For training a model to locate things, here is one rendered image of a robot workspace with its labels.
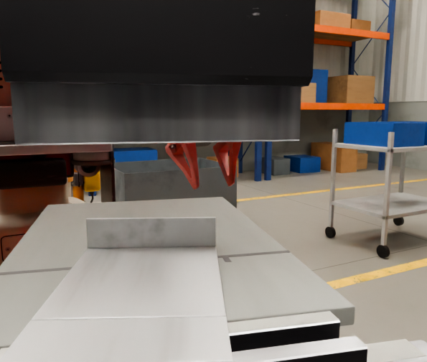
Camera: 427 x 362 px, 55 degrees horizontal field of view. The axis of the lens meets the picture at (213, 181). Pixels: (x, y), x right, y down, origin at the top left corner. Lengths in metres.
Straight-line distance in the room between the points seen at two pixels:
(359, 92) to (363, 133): 4.72
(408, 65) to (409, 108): 0.83
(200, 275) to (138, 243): 0.06
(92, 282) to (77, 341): 0.06
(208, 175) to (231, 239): 2.49
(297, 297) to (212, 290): 0.04
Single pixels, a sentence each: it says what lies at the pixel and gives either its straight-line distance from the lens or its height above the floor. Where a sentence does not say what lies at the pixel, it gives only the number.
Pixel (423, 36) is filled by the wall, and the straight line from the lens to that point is 9.06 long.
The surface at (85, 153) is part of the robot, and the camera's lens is 0.74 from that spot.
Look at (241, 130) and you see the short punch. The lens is 0.15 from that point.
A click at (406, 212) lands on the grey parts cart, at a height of 0.33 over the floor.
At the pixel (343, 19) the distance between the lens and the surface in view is 7.92.
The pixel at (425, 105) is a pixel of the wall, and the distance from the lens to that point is 8.86.
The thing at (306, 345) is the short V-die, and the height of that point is 1.00.
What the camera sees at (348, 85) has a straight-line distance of 8.08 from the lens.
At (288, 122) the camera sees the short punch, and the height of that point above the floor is 1.09.
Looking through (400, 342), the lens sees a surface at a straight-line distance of 0.25.
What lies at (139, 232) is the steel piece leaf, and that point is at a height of 1.01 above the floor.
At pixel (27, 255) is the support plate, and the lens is 0.29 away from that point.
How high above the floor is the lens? 1.09
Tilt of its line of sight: 9 degrees down
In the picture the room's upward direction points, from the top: straight up
